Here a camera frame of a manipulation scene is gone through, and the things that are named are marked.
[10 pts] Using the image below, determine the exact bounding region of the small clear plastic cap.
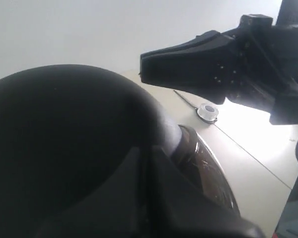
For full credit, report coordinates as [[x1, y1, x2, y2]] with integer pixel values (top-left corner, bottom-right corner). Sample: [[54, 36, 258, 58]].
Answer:
[[196, 104, 219, 123]]

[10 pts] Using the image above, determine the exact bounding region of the black helmet with visor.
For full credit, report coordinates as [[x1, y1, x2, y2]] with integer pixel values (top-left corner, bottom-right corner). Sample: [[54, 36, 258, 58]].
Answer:
[[0, 65, 240, 238]]

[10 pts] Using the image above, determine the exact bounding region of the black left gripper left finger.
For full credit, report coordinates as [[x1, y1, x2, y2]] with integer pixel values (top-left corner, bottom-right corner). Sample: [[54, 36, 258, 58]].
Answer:
[[39, 145, 149, 238]]

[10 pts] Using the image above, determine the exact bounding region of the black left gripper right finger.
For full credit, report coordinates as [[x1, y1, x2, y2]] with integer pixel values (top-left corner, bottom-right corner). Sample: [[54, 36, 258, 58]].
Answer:
[[149, 146, 265, 238]]

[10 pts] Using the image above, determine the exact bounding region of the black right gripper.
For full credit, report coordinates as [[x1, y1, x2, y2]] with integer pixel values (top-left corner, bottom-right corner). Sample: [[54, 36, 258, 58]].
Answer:
[[225, 14, 298, 124]]

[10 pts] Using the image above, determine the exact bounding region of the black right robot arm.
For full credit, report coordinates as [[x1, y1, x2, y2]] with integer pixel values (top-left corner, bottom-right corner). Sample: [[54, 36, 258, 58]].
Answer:
[[140, 0, 298, 125]]

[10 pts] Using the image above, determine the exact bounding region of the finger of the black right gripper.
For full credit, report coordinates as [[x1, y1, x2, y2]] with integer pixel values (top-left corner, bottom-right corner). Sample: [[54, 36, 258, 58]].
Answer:
[[140, 30, 238, 104]]

